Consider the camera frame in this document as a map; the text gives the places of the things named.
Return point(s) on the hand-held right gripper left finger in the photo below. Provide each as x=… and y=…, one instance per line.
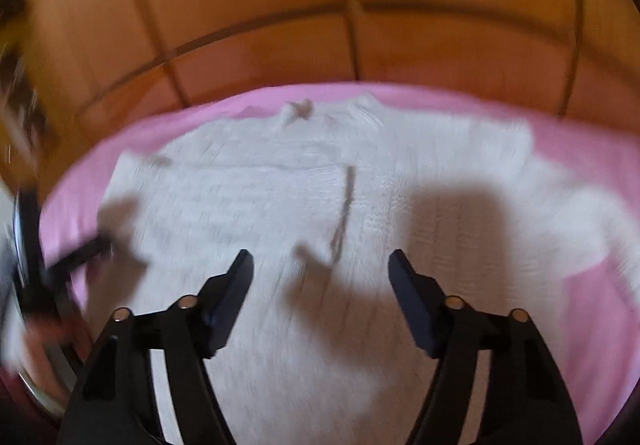
x=231, y=297

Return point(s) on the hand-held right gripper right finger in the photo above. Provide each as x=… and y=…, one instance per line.
x=412, y=297

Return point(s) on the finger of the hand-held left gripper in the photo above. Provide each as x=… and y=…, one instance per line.
x=82, y=255

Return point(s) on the white towel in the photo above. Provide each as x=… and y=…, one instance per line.
x=310, y=205

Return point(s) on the pink bed sheet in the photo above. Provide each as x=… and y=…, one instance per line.
x=595, y=150

